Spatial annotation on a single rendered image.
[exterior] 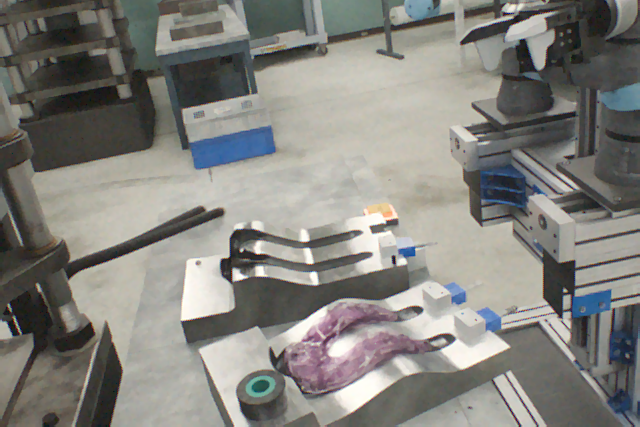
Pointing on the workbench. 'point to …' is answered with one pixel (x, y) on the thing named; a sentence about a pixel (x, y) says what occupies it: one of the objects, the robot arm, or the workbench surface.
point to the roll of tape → (262, 395)
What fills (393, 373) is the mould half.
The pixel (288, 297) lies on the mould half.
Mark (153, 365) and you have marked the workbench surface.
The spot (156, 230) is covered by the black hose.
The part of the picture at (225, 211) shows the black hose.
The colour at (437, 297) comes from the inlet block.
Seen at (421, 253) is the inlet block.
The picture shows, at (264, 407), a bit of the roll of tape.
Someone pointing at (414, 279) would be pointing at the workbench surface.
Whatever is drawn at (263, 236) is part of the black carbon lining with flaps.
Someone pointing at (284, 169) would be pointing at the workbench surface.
